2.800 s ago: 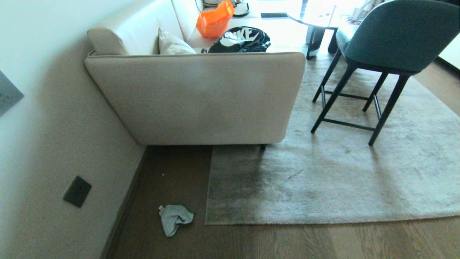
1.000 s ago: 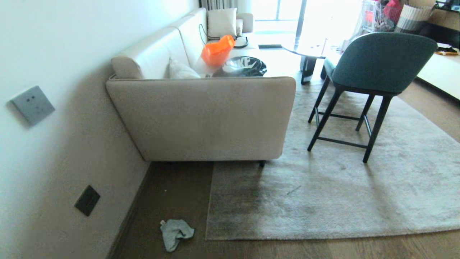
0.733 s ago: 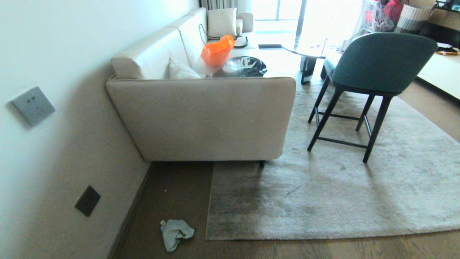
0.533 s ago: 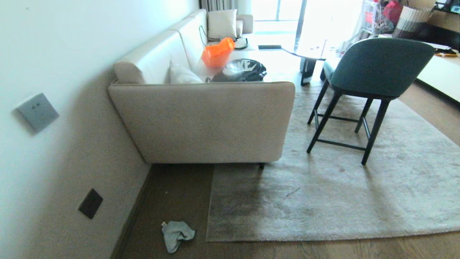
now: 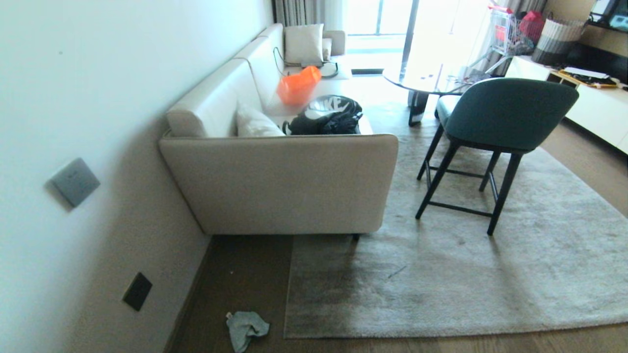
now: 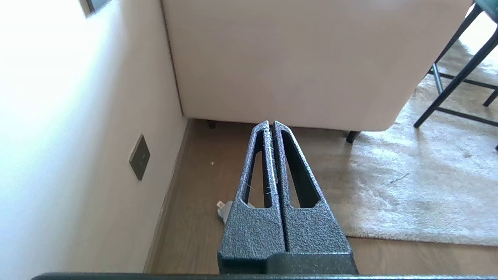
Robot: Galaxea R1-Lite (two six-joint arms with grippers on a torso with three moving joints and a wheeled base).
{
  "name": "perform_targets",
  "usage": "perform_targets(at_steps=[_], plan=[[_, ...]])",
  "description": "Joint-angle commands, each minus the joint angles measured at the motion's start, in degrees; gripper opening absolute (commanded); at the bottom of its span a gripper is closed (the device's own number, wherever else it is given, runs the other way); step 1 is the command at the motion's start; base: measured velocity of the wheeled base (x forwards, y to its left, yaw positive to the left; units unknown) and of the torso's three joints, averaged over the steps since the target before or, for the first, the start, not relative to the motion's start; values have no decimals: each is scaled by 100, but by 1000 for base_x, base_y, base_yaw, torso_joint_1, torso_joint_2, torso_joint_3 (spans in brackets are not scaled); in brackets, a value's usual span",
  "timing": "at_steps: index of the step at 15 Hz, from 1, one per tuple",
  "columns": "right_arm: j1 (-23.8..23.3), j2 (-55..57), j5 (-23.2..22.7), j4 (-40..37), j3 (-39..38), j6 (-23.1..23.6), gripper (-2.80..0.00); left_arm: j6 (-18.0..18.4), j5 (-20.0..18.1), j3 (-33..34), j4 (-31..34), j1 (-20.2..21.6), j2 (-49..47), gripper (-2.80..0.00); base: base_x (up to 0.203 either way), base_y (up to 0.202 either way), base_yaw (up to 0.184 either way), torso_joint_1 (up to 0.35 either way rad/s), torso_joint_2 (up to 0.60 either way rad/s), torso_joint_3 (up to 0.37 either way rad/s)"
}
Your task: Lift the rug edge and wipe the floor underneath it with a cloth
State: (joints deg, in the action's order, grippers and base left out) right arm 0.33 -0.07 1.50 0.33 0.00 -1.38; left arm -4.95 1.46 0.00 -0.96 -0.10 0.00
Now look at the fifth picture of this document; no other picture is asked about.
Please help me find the white low cabinet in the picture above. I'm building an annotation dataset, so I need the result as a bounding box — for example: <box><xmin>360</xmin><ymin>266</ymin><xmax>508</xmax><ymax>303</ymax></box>
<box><xmin>505</xmin><ymin>55</ymin><xmax>628</xmax><ymax>155</ymax></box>

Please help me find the grey curtain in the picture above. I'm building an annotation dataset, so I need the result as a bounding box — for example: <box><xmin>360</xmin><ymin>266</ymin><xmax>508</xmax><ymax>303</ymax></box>
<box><xmin>273</xmin><ymin>0</ymin><xmax>325</xmax><ymax>27</ymax></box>

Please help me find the black wall socket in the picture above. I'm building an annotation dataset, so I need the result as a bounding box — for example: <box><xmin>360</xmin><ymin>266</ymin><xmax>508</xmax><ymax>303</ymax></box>
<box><xmin>122</xmin><ymin>272</ymin><xmax>153</xmax><ymax>312</ymax></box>

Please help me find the dark round table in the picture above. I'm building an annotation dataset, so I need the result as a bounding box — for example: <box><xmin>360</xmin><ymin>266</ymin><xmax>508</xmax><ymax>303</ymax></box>
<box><xmin>382</xmin><ymin>64</ymin><xmax>475</xmax><ymax>127</ymax></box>

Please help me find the light blue cloth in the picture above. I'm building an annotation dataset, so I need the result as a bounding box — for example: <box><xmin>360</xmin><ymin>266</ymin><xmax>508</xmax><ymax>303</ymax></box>
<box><xmin>226</xmin><ymin>311</ymin><xmax>270</xmax><ymax>353</ymax></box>

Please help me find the teal upholstered chair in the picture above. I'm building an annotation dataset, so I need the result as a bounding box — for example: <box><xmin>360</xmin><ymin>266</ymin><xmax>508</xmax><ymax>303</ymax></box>
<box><xmin>415</xmin><ymin>77</ymin><xmax>580</xmax><ymax>236</ymax></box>

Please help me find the grey wall switch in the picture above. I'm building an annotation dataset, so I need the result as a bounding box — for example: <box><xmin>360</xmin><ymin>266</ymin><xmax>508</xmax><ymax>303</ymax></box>
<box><xmin>51</xmin><ymin>157</ymin><xmax>101</xmax><ymax>208</ymax></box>

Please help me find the orange plastic bag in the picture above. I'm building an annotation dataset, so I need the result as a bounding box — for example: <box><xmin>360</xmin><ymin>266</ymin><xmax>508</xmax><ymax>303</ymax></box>
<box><xmin>277</xmin><ymin>66</ymin><xmax>322</xmax><ymax>106</ymax></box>

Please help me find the beige sofa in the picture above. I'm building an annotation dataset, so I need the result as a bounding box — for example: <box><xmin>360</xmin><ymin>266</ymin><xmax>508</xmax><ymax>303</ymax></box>
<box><xmin>158</xmin><ymin>23</ymin><xmax>399</xmax><ymax>242</ymax></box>

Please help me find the grey rug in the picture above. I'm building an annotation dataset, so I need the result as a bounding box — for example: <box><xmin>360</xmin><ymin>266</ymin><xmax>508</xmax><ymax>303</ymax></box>
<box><xmin>284</xmin><ymin>101</ymin><xmax>628</xmax><ymax>340</ymax></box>

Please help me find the striped woven basket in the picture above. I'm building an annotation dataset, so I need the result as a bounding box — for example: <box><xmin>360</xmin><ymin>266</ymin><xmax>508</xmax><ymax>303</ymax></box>
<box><xmin>531</xmin><ymin>18</ymin><xmax>587</xmax><ymax>68</ymax></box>

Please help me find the white cushion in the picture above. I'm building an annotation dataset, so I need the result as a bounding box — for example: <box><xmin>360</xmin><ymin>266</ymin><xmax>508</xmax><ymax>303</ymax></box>
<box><xmin>284</xmin><ymin>23</ymin><xmax>325</xmax><ymax>67</ymax></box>
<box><xmin>236</xmin><ymin>102</ymin><xmax>286</xmax><ymax>138</ymax></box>

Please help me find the black cable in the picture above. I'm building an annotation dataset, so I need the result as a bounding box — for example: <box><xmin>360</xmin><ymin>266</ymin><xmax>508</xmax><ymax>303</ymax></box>
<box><xmin>273</xmin><ymin>47</ymin><xmax>340</xmax><ymax>79</ymax></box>

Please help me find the red toy shopping cart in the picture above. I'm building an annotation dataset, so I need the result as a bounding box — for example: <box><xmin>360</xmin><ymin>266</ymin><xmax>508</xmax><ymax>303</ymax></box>
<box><xmin>464</xmin><ymin>4</ymin><xmax>528</xmax><ymax>74</ymax></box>

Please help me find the red bag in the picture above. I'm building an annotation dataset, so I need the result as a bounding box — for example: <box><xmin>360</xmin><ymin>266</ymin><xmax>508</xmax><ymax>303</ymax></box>
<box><xmin>520</xmin><ymin>10</ymin><xmax>546</xmax><ymax>42</ymax></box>

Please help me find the black bag with white print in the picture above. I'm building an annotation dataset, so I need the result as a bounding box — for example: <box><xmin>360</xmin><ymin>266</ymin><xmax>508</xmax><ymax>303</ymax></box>
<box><xmin>283</xmin><ymin>95</ymin><xmax>364</xmax><ymax>136</ymax></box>

